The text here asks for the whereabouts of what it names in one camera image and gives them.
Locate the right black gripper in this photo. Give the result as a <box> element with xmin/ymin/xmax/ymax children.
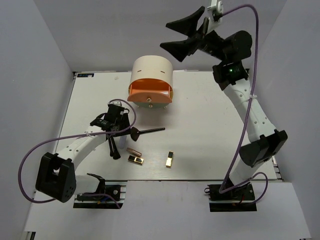
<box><xmin>160</xmin><ymin>6</ymin><xmax>229</xmax><ymax>63</ymax></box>

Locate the round beige orange organizer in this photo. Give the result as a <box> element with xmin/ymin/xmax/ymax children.
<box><xmin>127</xmin><ymin>55</ymin><xmax>174</xmax><ymax>108</ymax></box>

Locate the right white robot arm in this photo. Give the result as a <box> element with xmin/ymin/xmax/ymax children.
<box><xmin>160</xmin><ymin>1</ymin><xmax>288</xmax><ymax>200</ymax></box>

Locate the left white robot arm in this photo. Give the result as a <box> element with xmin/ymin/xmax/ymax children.
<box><xmin>35</xmin><ymin>101</ymin><xmax>130</xmax><ymax>203</ymax></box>

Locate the black fan brush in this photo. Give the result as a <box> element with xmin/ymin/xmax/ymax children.
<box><xmin>130</xmin><ymin>127</ymin><xmax>166</xmax><ymax>142</ymax></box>

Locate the rose gold lipstick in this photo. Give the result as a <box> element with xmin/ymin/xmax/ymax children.
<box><xmin>126</xmin><ymin>147</ymin><xmax>142</xmax><ymax>158</ymax></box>

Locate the black gold lipstick case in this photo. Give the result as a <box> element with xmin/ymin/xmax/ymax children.
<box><xmin>128</xmin><ymin>155</ymin><xmax>144</xmax><ymax>165</ymax></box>

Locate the gold black lipstick upright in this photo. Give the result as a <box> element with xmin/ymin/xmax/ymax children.
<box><xmin>165</xmin><ymin>151</ymin><xmax>174</xmax><ymax>168</ymax></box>

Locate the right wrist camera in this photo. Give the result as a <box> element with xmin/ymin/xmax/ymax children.
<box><xmin>203</xmin><ymin>0</ymin><xmax>224</xmax><ymax>34</ymax></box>

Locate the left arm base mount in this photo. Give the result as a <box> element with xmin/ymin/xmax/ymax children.
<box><xmin>73</xmin><ymin>181</ymin><xmax>128</xmax><ymax>210</ymax></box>

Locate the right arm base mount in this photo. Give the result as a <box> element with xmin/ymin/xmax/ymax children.
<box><xmin>204</xmin><ymin>183</ymin><xmax>257</xmax><ymax>213</ymax></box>

